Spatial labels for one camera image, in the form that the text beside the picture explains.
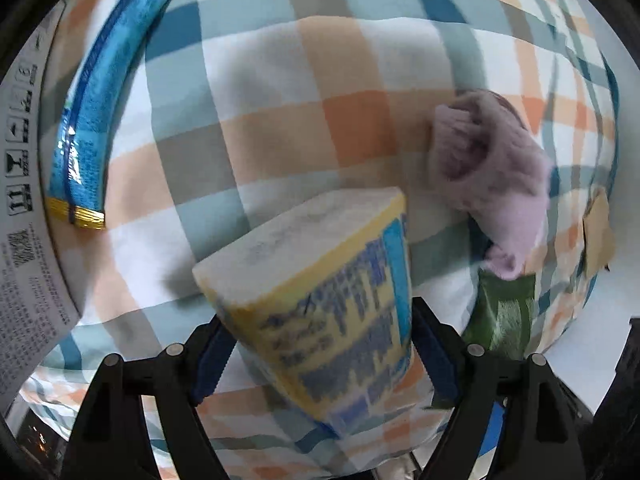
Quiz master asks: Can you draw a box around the white printed cardboard box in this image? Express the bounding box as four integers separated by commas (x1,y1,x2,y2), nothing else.
0,0,81,401

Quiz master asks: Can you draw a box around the blue foil packet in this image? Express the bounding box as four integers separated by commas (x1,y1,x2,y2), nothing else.
44,0,202,231

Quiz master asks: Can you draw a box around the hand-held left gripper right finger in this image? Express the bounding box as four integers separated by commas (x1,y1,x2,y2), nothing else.
411,297,587,480

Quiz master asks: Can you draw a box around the yellow packaged sponge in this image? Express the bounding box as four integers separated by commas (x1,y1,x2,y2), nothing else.
192,186,414,441

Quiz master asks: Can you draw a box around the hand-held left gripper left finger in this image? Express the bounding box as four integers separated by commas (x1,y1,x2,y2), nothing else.
59,316,236,480

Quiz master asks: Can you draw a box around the tan paper tag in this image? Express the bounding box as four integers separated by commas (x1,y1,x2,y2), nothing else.
582,186,617,278

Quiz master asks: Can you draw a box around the plaid bed sheet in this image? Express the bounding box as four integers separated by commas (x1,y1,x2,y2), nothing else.
20,0,621,480

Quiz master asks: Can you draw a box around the pink knit sock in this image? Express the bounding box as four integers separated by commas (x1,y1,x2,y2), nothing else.
428,88,555,281

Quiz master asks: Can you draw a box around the green cloth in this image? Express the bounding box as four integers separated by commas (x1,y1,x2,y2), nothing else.
461,266,537,361

